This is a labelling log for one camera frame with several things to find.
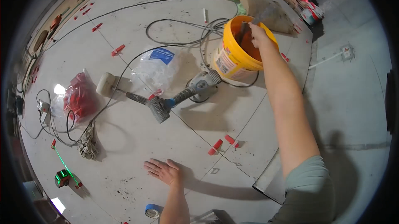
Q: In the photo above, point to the clear bag of red wedges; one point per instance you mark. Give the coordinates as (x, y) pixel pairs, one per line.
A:
(79, 97)

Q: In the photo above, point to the person's left hand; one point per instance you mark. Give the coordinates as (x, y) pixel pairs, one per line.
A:
(170, 174)

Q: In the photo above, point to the dirty grey rag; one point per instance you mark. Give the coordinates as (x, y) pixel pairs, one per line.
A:
(89, 144)

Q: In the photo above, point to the brown cement sack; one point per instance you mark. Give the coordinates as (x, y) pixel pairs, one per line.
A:
(265, 8)

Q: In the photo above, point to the grey metal trowel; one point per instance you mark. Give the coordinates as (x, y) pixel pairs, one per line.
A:
(265, 14)

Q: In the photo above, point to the blue tape roll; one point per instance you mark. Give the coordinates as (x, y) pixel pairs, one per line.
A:
(152, 210)

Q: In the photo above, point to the grey metal frame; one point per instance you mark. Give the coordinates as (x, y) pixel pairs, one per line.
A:
(207, 217)

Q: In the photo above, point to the person's right hand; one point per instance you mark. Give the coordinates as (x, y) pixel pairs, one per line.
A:
(261, 38)

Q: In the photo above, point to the person's body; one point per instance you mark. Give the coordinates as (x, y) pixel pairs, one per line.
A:
(307, 192)

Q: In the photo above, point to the orange hand tool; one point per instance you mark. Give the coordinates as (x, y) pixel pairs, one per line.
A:
(56, 22)

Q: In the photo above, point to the person's right fingers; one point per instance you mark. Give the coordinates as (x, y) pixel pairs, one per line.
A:
(254, 30)

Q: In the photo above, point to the clear bag of white clips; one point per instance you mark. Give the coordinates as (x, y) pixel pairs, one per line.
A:
(154, 68)

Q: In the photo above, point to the white power socket block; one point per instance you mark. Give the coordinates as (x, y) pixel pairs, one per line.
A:
(43, 106)

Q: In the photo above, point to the white rubber mallet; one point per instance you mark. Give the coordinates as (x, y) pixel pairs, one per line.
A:
(106, 83)

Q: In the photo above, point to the yellow plastic bucket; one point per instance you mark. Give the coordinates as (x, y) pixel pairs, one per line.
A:
(233, 60)

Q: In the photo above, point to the loose grey floor tile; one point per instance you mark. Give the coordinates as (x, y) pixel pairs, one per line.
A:
(271, 180)

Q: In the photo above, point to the red tile levelling wedge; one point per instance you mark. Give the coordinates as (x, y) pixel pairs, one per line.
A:
(118, 50)
(78, 185)
(231, 140)
(53, 143)
(97, 27)
(215, 147)
(155, 94)
(284, 57)

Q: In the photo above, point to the grey tile vibrator tool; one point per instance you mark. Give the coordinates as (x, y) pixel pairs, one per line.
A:
(187, 93)

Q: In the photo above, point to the grey wall socket box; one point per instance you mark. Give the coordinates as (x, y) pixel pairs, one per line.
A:
(347, 53)

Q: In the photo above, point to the red and white cans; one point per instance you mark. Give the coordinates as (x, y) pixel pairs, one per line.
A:
(311, 12)

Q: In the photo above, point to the white conduit pipe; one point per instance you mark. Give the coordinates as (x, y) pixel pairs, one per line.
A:
(324, 61)

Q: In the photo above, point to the white plastic tube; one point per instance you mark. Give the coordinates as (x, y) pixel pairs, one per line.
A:
(204, 15)

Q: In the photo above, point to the green laser level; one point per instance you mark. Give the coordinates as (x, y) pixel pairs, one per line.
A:
(62, 178)

